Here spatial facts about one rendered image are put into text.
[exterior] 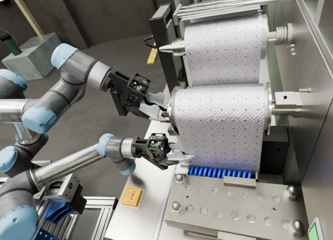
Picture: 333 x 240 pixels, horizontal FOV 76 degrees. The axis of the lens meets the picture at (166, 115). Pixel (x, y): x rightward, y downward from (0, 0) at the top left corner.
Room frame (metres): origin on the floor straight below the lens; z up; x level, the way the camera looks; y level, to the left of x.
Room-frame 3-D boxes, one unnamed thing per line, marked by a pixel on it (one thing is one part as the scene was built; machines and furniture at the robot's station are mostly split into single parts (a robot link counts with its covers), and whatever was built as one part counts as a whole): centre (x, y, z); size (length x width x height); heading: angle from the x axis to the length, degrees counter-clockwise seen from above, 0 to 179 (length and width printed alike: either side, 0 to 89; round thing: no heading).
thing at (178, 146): (0.47, -0.02, 1.12); 0.09 x 0.03 x 0.06; 64
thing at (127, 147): (0.54, 0.16, 1.11); 0.08 x 0.05 x 0.08; 153
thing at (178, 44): (0.73, -0.14, 1.34); 0.06 x 0.06 x 0.06; 63
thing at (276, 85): (1.30, -0.84, 1.02); 2.24 x 0.04 x 0.24; 153
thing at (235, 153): (0.39, -0.12, 1.11); 0.23 x 0.01 x 0.18; 63
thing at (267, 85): (0.39, -0.27, 1.25); 0.15 x 0.01 x 0.15; 153
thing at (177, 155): (0.44, 0.00, 1.12); 0.09 x 0.03 x 0.06; 62
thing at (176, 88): (0.50, -0.04, 1.25); 0.15 x 0.01 x 0.15; 153
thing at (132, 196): (0.47, 0.24, 0.91); 0.07 x 0.07 x 0.02; 63
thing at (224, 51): (0.56, -0.21, 1.16); 0.39 x 0.23 x 0.51; 153
